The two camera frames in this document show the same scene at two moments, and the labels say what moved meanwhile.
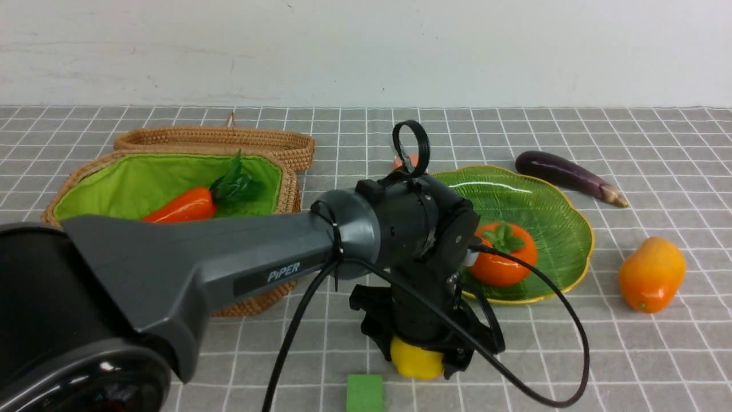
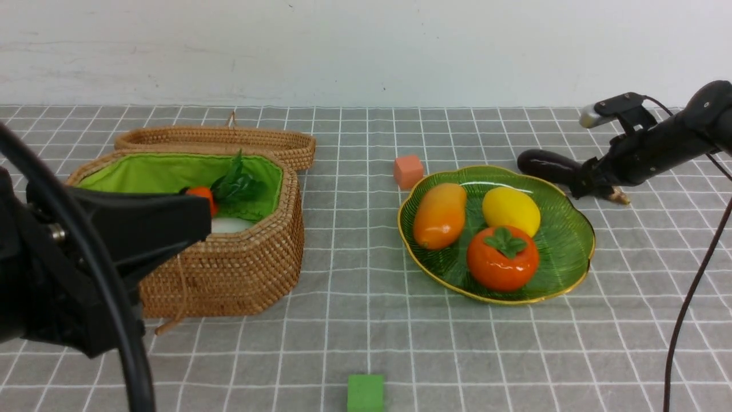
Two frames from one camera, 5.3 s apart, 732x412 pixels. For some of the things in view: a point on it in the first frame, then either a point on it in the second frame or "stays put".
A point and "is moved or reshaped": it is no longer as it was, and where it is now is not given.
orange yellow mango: [651, 276] is moved or reshaped
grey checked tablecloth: [645, 326] stays put
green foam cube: [364, 393] stays put
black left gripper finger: [377, 303] -> [136, 228]
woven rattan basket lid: [299, 146] stays put
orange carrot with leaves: [232, 191] stays put
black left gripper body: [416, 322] -> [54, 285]
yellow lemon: [416, 363] -> [504, 206]
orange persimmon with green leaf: [495, 270] stays put
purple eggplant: [568, 174] stays put
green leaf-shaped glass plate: [563, 233] stays put
